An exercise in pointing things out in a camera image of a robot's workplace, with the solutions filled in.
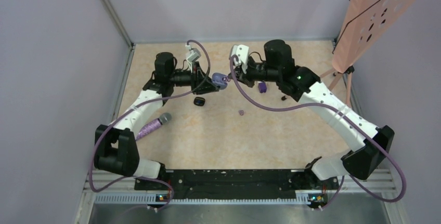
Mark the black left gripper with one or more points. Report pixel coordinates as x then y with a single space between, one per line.
202 83

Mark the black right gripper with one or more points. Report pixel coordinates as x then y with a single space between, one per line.
243 78

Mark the grey purple charging case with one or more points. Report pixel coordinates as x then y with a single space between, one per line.
217 79

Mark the glossy black charging case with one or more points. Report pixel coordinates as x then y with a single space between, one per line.
199 101

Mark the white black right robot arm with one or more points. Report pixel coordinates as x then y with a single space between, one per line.
364 139

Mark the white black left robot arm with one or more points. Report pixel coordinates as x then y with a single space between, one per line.
117 150

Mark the green white purple toy block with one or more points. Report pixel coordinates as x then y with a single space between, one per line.
262 87

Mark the purple glitter microphone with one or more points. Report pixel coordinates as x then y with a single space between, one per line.
153 125

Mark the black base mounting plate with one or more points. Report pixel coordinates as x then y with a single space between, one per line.
237 184

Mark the pink music stand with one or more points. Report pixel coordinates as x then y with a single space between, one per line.
365 21

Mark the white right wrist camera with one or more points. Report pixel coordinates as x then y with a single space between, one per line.
242 56

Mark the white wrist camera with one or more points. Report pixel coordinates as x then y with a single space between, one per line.
242 56
192 55

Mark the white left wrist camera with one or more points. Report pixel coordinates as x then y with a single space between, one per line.
192 55

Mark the aluminium frame rail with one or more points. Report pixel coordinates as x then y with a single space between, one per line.
113 188

